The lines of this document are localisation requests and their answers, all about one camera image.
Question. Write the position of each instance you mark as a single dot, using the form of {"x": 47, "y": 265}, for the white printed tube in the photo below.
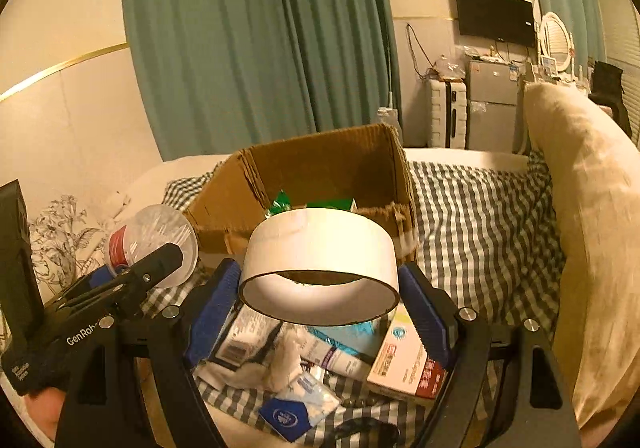
{"x": 335, "y": 360}

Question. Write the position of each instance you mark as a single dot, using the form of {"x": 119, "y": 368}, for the wide green curtain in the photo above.
{"x": 250, "y": 28}

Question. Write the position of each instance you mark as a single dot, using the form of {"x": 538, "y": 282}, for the grey fridge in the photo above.
{"x": 492, "y": 103}

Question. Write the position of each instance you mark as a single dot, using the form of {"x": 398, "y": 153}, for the black chair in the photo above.
{"x": 607, "y": 88}

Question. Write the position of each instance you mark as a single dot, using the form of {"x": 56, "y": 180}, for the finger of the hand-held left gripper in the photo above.
{"x": 155, "y": 265}
{"x": 102, "y": 274}

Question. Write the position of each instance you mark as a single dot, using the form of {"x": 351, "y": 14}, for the clear plastic bag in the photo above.
{"x": 312, "y": 393}

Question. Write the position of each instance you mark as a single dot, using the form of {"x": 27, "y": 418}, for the small clear bottle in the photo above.
{"x": 389, "y": 117}

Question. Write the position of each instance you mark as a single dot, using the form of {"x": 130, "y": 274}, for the white box with barcode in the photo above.
{"x": 245, "y": 333}

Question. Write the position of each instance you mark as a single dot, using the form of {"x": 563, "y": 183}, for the black television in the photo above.
{"x": 492, "y": 16}

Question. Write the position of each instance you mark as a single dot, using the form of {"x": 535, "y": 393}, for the green packet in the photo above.
{"x": 330, "y": 204}
{"x": 279, "y": 203}

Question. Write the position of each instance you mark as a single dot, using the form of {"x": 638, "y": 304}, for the brown cardboard box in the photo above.
{"x": 325, "y": 163}

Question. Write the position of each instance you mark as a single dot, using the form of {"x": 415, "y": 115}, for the clear plastic bottle red label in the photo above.
{"x": 150, "y": 228}

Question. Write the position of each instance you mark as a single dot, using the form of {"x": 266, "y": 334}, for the white tape roll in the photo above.
{"x": 320, "y": 238}

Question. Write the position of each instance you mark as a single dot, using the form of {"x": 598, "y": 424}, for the crumpled white tissue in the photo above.
{"x": 287, "y": 363}

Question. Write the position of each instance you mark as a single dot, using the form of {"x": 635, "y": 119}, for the floral pillow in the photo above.
{"x": 60, "y": 238}

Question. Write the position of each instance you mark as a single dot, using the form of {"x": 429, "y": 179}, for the teal packet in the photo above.
{"x": 360, "y": 338}

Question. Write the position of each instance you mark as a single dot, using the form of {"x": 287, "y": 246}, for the white and red medicine box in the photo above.
{"x": 400, "y": 363}

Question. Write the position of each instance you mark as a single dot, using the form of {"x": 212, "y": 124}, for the white suitcase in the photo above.
{"x": 445, "y": 113}

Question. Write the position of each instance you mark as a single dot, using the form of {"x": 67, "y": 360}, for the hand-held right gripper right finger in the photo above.
{"x": 425, "y": 323}

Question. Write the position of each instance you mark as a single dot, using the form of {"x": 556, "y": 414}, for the dark blue packet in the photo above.
{"x": 282, "y": 418}

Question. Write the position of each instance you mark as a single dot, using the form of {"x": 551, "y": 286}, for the checked blanket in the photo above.
{"x": 475, "y": 228}

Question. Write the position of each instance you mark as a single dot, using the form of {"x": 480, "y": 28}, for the beige pillow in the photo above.
{"x": 590, "y": 228}

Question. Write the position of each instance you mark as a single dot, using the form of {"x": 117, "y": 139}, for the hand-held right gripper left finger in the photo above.
{"x": 217, "y": 313}

